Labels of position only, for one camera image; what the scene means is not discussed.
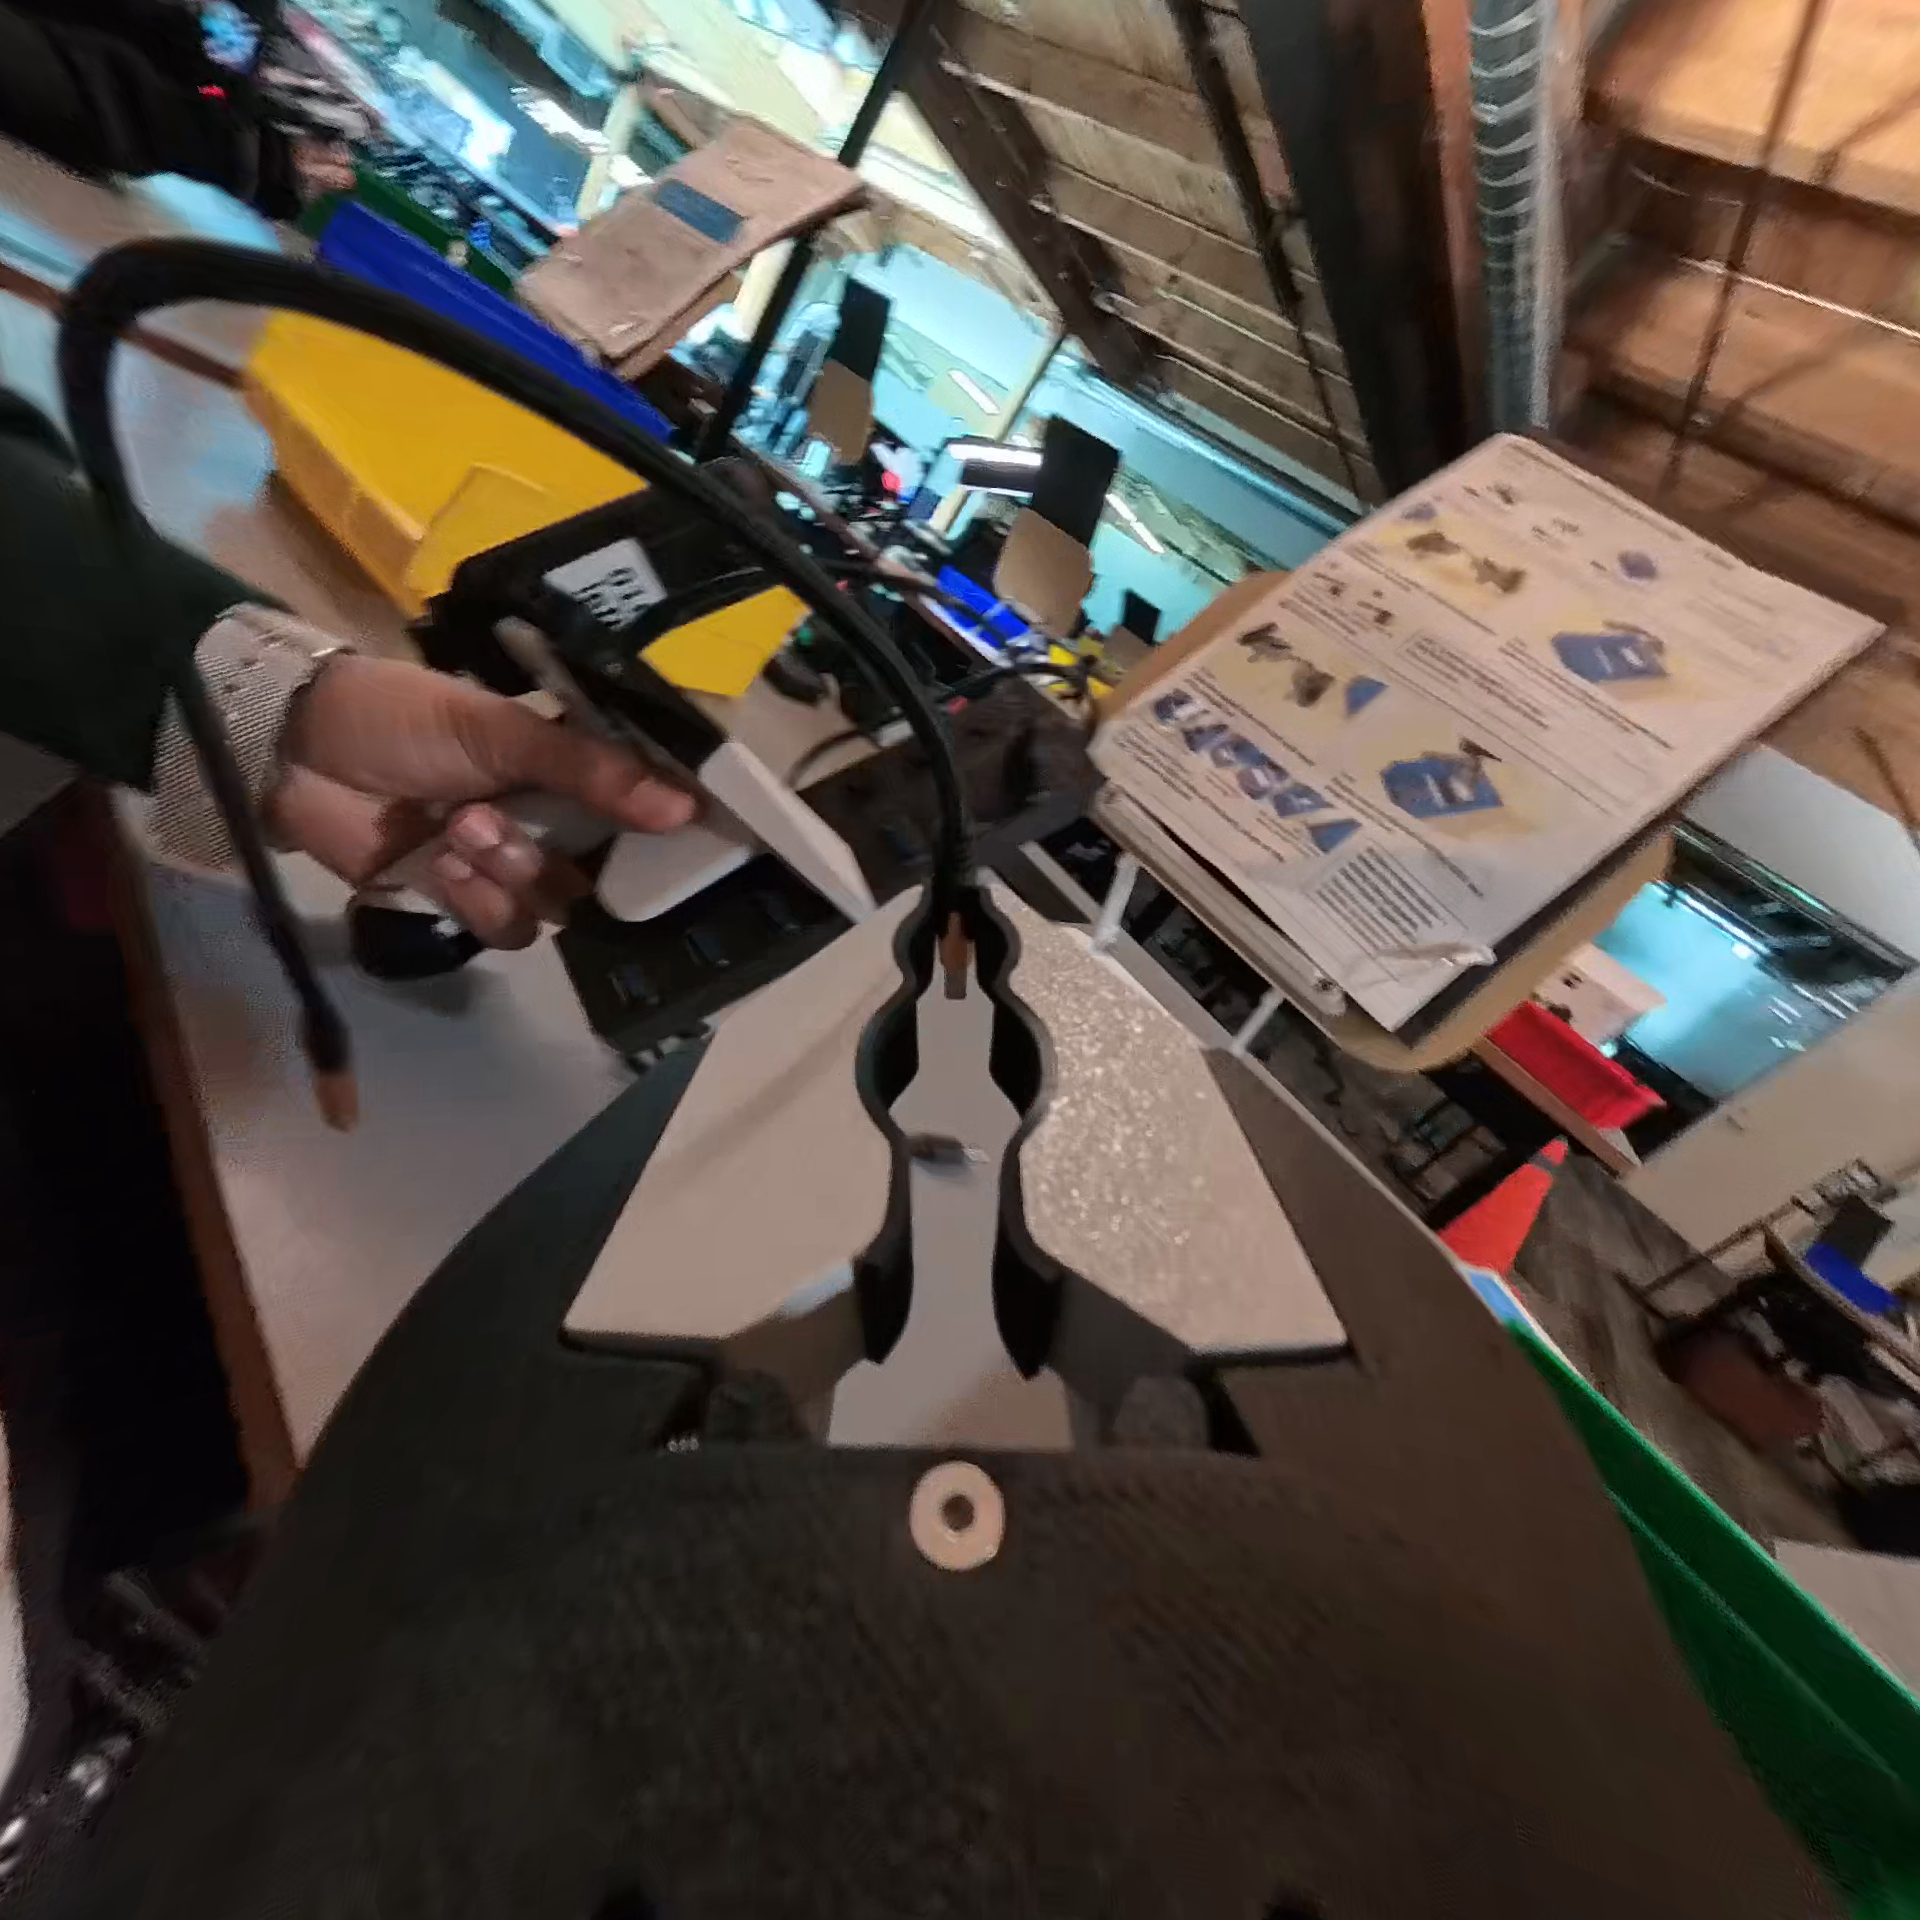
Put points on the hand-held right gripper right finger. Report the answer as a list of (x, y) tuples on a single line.
[(1171, 1188)]

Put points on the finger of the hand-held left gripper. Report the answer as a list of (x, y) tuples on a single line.
[(794, 824)]

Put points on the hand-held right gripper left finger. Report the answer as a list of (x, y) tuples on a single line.
[(719, 1188)]

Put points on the black USB hub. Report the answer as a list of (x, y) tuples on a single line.
[(719, 960)]

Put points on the yellow plastic bin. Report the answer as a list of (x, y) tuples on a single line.
[(419, 453)]

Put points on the green plastic bin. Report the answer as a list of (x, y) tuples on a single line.
[(1770, 1727)]

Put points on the person's left forearm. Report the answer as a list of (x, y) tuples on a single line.
[(89, 599)]

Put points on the person's left hand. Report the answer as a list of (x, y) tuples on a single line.
[(407, 748)]

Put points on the instruction sheet on stand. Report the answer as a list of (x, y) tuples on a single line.
[(1350, 1021)]

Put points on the blue plastic bin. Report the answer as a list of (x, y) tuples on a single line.
[(466, 302)]

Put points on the orange traffic cone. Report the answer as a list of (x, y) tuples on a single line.
[(1505, 1216)]

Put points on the brown cardboard shield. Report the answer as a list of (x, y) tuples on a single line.
[(690, 227)]

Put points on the red plastic bin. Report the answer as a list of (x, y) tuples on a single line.
[(1568, 1058)]

